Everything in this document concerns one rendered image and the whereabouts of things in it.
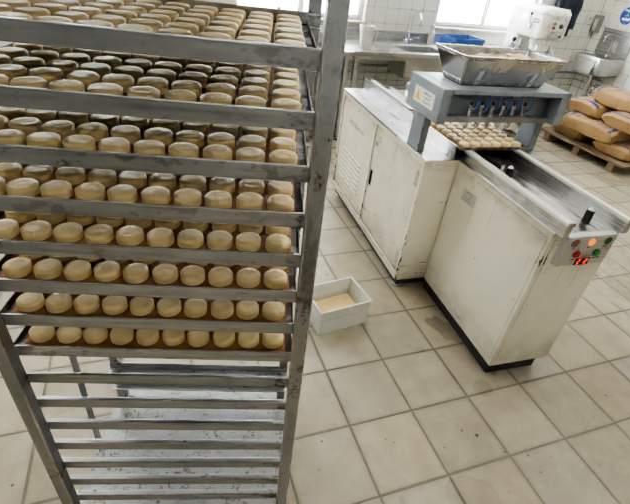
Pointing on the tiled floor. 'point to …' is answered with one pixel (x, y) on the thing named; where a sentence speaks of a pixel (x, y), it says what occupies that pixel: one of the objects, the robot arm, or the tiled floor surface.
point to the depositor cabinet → (392, 185)
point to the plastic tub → (338, 305)
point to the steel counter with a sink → (404, 57)
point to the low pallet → (595, 152)
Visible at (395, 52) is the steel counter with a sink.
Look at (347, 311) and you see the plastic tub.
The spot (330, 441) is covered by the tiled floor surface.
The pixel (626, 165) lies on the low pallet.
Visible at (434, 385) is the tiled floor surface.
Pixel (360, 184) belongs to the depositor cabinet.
